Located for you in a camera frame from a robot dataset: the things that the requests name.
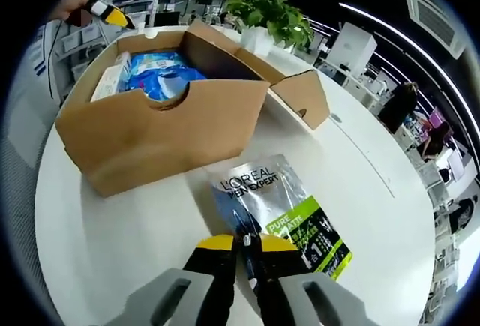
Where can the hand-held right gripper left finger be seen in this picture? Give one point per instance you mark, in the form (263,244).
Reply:
(165,296)

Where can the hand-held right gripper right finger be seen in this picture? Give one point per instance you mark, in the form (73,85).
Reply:
(311,299)

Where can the blue soft pad pack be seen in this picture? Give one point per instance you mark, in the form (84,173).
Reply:
(150,60)

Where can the white printed carton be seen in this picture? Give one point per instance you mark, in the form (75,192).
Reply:
(108,82)

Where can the blue wet wipes pack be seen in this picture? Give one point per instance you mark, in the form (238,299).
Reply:
(170,87)

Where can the silver green soft sachet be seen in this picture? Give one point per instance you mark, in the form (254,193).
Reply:
(277,198)

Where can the brown cardboard shoe box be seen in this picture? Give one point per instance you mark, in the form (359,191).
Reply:
(150,142)

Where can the person's left hand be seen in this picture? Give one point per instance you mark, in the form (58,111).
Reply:
(67,5)

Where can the grey metal storage shelf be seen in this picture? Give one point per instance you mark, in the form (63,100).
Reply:
(86,37)

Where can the green potted plant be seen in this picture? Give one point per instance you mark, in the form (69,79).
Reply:
(273,15)

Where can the white table socket strip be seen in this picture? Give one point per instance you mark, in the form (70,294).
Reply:
(360,146)

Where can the white square pillar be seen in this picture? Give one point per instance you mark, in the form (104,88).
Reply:
(352,50)

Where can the long curved ceiling light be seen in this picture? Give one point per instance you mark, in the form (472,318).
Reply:
(405,37)

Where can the ceiling air conditioner unit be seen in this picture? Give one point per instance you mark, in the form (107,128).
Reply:
(435,22)

